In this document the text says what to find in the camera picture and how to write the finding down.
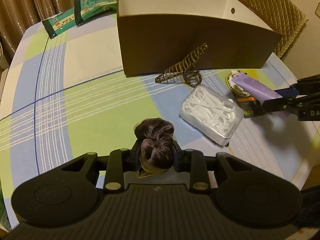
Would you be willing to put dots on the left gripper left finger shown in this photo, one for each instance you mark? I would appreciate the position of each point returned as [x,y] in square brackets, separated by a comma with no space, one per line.
[119,162]

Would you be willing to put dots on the clear floss pick box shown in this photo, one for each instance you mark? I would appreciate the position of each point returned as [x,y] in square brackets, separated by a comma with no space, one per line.
[212,114]

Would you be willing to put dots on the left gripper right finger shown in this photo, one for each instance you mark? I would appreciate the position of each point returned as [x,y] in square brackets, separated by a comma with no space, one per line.
[193,162]

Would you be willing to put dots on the brown cardboard box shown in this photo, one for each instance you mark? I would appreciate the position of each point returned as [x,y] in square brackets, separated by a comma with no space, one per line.
[156,34]

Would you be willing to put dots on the purple cream tube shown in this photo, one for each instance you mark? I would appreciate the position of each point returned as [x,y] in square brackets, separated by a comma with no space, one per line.
[256,89]

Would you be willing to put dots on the dark velvet scrunchie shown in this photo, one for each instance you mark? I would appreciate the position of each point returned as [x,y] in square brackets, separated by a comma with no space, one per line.
[156,150]

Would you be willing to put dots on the green snack packet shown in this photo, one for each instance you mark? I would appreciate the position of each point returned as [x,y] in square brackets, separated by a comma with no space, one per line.
[86,9]
[59,23]

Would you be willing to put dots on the quilted beige chair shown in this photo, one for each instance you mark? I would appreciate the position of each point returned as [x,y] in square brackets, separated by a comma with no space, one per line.
[287,18]

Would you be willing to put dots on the checked tablecloth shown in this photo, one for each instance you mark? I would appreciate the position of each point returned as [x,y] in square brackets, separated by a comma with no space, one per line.
[68,95]

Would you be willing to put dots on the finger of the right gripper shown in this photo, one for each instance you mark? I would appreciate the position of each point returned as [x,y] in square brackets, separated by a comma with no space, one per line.
[281,105]
[304,86]

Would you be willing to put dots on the green carded balm jar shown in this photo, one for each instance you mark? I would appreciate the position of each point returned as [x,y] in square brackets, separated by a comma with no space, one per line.
[249,104]

